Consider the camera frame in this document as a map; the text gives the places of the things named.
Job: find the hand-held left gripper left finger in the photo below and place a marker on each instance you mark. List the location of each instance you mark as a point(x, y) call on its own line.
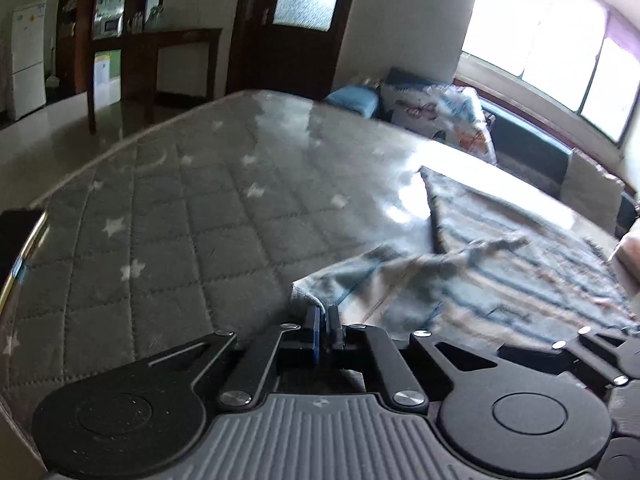
point(313, 332)

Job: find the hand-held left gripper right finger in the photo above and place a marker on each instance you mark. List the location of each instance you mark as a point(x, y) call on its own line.
point(333, 322)

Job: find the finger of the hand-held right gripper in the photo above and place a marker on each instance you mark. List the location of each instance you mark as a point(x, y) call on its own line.
point(575, 357)
point(612, 342)

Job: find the blue striped cloth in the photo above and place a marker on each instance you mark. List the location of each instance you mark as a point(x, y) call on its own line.
point(500, 280)

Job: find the pink cushion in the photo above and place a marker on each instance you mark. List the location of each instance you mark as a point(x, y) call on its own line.
point(627, 250)

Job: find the beige cushion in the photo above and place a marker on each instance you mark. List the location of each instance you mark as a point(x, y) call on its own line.
point(592, 190)

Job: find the grey star-print quilted mattress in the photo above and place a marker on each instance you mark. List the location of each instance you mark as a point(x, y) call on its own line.
point(175, 235)

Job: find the teal sofa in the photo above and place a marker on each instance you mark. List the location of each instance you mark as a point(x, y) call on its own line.
point(530, 150)

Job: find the blue pillow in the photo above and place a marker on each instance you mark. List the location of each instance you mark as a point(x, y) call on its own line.
point(352, 100)

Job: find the wooden door with frosted glass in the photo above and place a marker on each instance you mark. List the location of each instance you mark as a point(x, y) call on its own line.
point(295, 35)

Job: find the large window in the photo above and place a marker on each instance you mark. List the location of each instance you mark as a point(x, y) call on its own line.
point(560, 35)

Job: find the white carton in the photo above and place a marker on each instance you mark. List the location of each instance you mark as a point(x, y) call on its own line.
point(106, 80)

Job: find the dark wooden table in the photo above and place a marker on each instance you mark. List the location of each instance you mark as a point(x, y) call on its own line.
point(150, 45)

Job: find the silver microwave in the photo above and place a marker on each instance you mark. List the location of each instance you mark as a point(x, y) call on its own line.
point(107, 25)

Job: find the dark wooden shelf cabinet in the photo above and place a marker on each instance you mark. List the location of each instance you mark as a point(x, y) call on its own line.
point(80, 20)

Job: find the white refrigerator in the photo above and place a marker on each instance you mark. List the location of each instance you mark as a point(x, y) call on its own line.
point(27, 60)

